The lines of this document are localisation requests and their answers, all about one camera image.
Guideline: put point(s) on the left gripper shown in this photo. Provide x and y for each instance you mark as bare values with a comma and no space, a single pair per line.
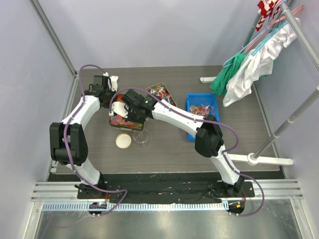
112,92

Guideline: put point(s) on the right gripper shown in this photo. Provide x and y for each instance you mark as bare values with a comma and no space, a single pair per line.
129,119

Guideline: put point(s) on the gold tin of star candies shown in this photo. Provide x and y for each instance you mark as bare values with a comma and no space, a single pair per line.
119,122

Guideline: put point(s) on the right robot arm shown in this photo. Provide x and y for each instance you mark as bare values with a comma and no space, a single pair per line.
206,131

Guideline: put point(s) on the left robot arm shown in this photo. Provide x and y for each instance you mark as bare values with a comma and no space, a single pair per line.
68,144

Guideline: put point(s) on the gold tin of lollipops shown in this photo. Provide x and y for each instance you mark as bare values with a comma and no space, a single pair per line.
162,91

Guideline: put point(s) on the clear plastic jar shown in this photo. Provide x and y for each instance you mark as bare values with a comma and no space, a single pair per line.
142,138

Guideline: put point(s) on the beige jar lid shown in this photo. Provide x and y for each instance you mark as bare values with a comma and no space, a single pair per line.
123,141

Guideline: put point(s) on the blue plastic bin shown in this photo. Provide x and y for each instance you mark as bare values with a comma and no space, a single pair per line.
202,104

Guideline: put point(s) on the green garment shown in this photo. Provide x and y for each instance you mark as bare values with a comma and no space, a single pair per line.
218,86

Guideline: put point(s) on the white clothes rack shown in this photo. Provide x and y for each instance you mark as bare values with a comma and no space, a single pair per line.
288,87

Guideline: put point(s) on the red white garment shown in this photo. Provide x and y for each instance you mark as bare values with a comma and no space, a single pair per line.
268,9

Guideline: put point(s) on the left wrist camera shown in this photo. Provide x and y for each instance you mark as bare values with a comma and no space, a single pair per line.
110,83

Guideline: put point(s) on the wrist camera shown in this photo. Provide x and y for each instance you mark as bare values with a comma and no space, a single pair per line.
118,108
110,83

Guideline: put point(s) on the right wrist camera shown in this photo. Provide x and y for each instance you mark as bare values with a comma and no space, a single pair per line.
118,108

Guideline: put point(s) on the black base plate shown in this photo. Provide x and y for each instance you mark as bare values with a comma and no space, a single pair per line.
175,185

